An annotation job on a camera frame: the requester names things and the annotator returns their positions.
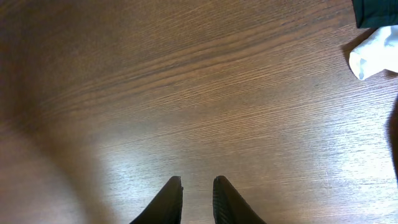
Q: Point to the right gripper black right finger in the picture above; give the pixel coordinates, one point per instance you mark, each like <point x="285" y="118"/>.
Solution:
<point x="228" y="205"/>

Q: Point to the dark garment with white trim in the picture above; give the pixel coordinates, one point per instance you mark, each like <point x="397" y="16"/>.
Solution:
<point x="375" y="54"/>

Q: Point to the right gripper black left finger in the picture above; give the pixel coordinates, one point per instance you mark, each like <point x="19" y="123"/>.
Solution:
<point x="166" y="206"/>

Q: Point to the black t-shirt with white logo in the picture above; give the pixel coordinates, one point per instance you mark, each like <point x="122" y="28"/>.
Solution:
<point x="375" y="13"/>

